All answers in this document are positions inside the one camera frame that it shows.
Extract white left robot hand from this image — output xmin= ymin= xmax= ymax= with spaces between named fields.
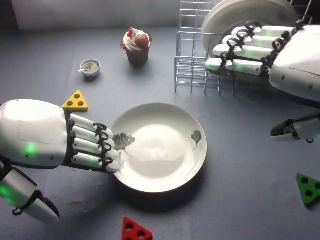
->
xmin=0 ymin=99 xmax=125 ymax=225

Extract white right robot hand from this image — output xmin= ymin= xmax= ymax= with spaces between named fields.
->
xmin=204 ymin=21 xmax=320 ymax=144

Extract white plate central leaf print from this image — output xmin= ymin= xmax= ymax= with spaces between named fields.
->
xmin=200 ymin=0 xmax=300 ymax=83

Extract white plate two leaf prints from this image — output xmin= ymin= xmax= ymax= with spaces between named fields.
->
xmin=109 ymin=102 xmax=208 ymax=194

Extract yellow triangle block three holes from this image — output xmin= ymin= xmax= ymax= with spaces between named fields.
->
xmin=61 ymin=89 xmax=89 ymax=112

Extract small white cup green paste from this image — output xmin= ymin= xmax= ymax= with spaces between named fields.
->
xmin=80 ymin=58 xmax=102 ymax=77

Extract green triangle block three holes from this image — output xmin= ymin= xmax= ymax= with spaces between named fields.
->
xmin=295 ymin=172 xmax=320 ymax=208

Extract toy cupcake with red heart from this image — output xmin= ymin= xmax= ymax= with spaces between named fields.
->
xmin=120 ymin=27 xmax=154 ymax=67

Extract red triangle block three holes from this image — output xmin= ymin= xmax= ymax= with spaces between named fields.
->
xmin=121 ymin=216 xmax=153 ymax=240

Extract silver wire dish rack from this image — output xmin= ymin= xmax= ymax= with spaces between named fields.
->
xmin=174 ymin=0 xmax=313 ymax=97

